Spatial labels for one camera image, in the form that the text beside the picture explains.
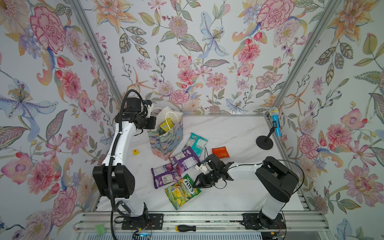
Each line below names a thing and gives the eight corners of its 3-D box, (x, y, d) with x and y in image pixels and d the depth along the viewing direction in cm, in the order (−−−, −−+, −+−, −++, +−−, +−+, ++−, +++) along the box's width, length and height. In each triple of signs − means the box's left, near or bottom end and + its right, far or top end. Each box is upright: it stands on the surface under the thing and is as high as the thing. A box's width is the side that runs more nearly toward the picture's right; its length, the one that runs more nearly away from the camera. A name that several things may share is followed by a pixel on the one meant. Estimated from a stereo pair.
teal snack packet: (182, 149, 102) (182, 147, 100) (191, 134, 111) (191, 132, 109) (199, 157, 99) (200, 155, 97) (208, 141, 107) (208, 139, 105)
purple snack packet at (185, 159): (179, 175, 91) (178, 172, 89) (169, 159, 98) (169, 157, 95) (199, 162, 96) (199, 160, 94) (189, 149, 103) (189, 146, 101)
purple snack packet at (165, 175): (155, 189, 86) (154, 187, 84) (152, 170, 93) (151, 168, 91) (181, 180, 89) (181, 179, 87) (176, 163, 96) (176, 161, 94)
